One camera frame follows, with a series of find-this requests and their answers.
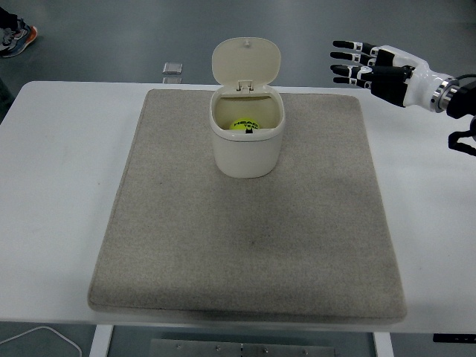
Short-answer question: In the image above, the beige grey fabric mat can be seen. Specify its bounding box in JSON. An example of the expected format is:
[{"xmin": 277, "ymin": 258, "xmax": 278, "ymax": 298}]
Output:
[{"xmin": 87, "ymin": 88, "xmax": 408, "ymax": 324}]

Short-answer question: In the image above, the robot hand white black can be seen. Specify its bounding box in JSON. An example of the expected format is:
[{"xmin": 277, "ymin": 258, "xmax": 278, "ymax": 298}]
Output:
[{"xmin": 329, "ymin": 39, "xmax": 448, "ymax": 112}]

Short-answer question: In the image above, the cream bin with hinged lid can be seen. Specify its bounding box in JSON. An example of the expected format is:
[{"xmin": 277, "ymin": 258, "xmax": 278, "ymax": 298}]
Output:
[{"xmin": 209, "ymin": 36, "xmax": 286, "ymax": 179}]

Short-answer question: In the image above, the white table leg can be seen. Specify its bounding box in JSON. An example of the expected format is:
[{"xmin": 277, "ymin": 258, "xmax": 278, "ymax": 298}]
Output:
[
  {"xmin": 89, "ymin": 324, "xmax": 114, "ymax": 357},
  {"xmin": 373, "ymin": 332, "xmax": 394, "ymax": 357}
]

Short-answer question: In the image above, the grey metal plate with screws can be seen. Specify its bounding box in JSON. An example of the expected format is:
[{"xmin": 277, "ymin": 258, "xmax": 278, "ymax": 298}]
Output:
[{"xmin": 149, "ymin": 338, "xmax": 337, "ymax": 357}]

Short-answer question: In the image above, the white cable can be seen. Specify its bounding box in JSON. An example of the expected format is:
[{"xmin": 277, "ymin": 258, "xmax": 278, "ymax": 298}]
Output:
[{"xmin": 0, "ymin": 326, "xmax": 82, "ymax": 357}]

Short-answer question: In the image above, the black table control panel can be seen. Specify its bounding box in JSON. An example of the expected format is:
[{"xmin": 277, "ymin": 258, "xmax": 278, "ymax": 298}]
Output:
[{"xmin": 433, "ymin": 334, "xmax": 476, "ymax": 343}]

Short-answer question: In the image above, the person's foot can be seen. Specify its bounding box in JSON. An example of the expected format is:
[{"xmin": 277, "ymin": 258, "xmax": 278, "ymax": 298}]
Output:
[{"xmin": 0, "ymin": 7, "xmax": 39, "ymax": 59}]

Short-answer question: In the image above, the yellow tennis ball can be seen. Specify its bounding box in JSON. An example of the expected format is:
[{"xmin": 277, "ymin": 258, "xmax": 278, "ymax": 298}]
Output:
[{"xmin": 229, "ymin": 118, "xmax": 260, "ymax": 134}]

